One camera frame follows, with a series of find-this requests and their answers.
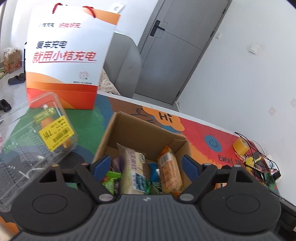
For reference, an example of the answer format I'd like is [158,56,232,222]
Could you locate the green snack packet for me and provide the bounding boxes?
[101,171,121,195]

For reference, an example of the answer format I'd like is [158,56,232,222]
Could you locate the purple snack packet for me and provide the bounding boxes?
[111,156,125,173]

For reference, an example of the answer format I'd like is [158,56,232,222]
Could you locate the orange cake snack packet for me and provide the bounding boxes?
[157,146,183,193]

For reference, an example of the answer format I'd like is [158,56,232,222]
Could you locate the long white bread packet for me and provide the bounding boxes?
[117,143,147,195]

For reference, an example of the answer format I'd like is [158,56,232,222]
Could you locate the blue snack packet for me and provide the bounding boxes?
[148,163,162,190]

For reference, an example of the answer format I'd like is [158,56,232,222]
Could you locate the yellow plastic toy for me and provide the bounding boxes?
[244,156,262,168]

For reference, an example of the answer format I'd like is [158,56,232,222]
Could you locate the yellow tape roll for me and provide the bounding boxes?
[232,137,250,156]

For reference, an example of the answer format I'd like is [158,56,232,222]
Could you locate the colourful cartoon table mat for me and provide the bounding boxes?
[0,93,285,235]

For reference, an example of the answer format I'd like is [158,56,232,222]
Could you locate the clear plastic clamshell container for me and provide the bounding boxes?
[1,92,78,212]

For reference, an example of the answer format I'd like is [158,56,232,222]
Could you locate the brown cardboard box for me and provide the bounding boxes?
[93,111,191,189]

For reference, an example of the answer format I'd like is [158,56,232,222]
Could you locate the dotted cushion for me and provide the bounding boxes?
[98,69,120,95]

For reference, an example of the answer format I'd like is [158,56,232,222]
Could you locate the dark slippers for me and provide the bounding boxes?
[8,73,26,85]

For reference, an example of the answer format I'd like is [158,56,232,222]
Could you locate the grey chair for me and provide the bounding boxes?
[103,33,142,98]

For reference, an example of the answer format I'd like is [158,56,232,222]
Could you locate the small cardboard box on floor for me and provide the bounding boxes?
[3,47,21,73]

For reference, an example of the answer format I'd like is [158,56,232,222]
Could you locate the white orange paper bag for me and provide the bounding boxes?
[25,3,120,110]

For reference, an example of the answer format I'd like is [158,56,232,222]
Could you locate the grey door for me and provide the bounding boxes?
[135,0,230,104]

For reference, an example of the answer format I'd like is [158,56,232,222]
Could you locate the black cable bundle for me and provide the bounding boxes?
[234,131,282,186]

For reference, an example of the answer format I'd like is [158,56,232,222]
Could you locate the white light switch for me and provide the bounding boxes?
[248,44,260,55]

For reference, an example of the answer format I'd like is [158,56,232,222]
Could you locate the black door handle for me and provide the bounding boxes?
[150,20,165,37]

